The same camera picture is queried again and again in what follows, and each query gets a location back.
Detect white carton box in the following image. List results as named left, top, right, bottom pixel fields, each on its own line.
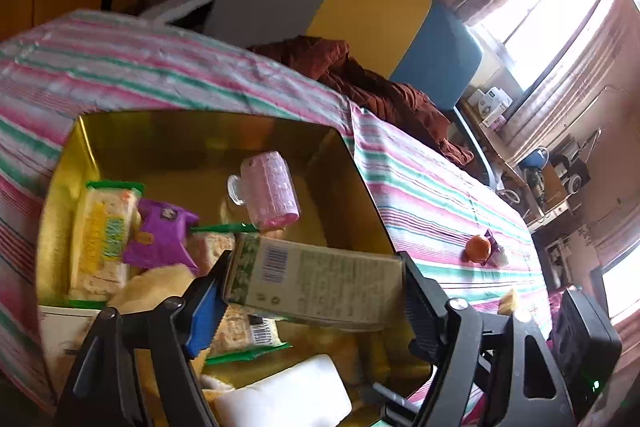
left=472, top=87, right=513, bottom=118

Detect striped tablecloth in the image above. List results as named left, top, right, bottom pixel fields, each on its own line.
left=0, top=9, right=556, bottom=427

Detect wooden side desk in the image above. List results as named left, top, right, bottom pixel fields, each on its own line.
left=457, top=97, right=531, bottom=188

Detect pink textured cup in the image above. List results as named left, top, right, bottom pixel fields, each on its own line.
left=227, top=150, right=302, bottom=230

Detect small window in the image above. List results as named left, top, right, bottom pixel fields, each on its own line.
left=600, top=252, right=640, bottom=323

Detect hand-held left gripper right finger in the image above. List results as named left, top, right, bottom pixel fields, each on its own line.
left=400, top=252, right=576, bottom=427

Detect gold box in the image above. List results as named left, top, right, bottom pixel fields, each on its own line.
left=37, top=109, right=433, bottom=427

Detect yellow sponge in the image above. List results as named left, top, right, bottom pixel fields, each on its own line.
left=497, top=289, right=521, bottom=315

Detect clear cracker packet green edges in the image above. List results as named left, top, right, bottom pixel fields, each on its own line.
left=187, top=222, right=291, bottom=365

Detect purple snack packet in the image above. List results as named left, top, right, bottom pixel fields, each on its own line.
left=482, top=229, right=501, bottom=258
left=122, top=198, right=201, bottom=273

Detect brown cloth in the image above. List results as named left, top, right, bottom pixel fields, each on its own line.
left=247, top=35, right=475, bottom=166

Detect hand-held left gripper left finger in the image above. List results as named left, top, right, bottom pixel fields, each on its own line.
left=52, top=252, right=236, bottom=427

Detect grey yellow blue chair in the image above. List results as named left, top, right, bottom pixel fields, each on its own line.
left=140, top=0, right=501, bottom=188

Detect small beige box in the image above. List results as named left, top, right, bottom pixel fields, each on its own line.
left=39, top=304, right=108, bottom=395

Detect yellow print cracker packet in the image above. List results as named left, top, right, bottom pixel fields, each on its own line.
left=67, top=181, right=145, bottom=308

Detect orange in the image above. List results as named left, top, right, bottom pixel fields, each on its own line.
left=465, top=234, right=493, bottom=263

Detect white block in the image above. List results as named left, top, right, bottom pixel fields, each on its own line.
left=212, top=353, right=353, bottom=427

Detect pink striped curtain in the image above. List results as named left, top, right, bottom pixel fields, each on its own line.
left=500, top=0, right=640, bottom=158

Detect green carton box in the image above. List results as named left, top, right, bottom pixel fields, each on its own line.
left=222, top=233, right=407, bottom=332

